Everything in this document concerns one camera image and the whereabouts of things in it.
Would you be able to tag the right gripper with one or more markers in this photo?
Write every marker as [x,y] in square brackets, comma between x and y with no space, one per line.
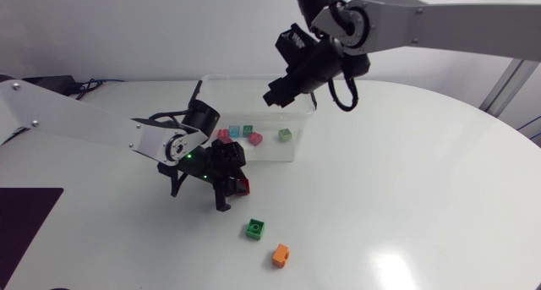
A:
[296,83]

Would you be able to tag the blue toy brick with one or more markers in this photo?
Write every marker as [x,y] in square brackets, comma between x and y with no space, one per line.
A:
[234,131]

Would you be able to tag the orange toy brick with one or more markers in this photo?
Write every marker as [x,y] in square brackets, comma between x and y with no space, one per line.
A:
[280,255]

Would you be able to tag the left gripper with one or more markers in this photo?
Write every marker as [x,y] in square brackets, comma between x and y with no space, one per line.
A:
[226,176]

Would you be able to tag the dark mat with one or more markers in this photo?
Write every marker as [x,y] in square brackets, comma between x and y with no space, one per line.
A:
[21,222]

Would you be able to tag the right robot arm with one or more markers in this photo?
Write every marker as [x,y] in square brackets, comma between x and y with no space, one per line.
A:
[444,25]

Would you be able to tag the clear plastic container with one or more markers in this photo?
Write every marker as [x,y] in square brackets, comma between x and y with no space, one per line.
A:
[253,96]

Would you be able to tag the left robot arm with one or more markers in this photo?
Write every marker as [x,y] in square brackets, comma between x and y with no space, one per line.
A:
[84,121]

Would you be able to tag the black power brick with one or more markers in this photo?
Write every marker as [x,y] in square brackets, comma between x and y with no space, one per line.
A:
[55,83]

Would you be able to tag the light green toy brick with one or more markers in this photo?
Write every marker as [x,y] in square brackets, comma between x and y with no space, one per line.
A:
[285,134]

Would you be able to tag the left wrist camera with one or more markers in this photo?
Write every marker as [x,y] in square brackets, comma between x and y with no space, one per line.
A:
[228,154]

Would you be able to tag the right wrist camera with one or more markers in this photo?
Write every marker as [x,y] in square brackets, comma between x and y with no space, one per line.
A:
[291,45]

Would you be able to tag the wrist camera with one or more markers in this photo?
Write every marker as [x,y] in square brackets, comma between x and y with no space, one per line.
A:
[228,154]
[291,45]

